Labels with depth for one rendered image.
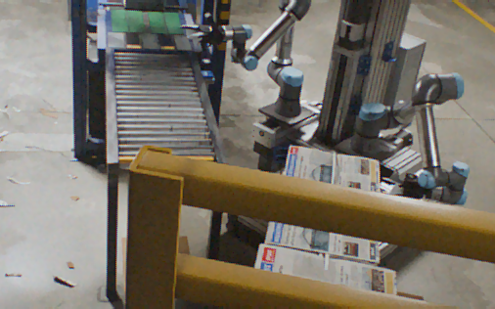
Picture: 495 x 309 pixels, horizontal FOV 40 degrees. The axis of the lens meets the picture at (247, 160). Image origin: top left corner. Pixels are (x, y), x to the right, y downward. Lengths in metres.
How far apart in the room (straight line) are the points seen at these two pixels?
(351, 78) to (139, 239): 2.41
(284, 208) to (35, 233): 3.04
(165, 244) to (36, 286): 2.57
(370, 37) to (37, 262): 2.07
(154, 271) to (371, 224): 0.37
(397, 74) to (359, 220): 2.64
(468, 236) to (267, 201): 0.31
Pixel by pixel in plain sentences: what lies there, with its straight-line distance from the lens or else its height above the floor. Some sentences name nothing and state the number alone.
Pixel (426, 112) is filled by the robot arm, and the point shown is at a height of 1.22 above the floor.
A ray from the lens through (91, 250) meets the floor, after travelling 3.87.
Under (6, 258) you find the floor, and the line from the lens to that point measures 3.86.
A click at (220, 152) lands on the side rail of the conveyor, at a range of 3.23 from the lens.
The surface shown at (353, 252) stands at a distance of 2.28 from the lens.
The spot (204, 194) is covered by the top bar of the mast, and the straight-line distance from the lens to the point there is 1.08.
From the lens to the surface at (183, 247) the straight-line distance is 3.90.
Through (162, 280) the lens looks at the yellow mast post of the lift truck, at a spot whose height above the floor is 1.64.
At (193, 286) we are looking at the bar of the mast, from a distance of 1.20.
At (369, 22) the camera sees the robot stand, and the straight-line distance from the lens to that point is 3.40.
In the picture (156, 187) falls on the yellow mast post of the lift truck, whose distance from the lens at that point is 1.08.
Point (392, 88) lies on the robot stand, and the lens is 3.71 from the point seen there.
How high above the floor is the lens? 2.42
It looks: 31 degrees down
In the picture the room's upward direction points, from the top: 8 degrees clockwise
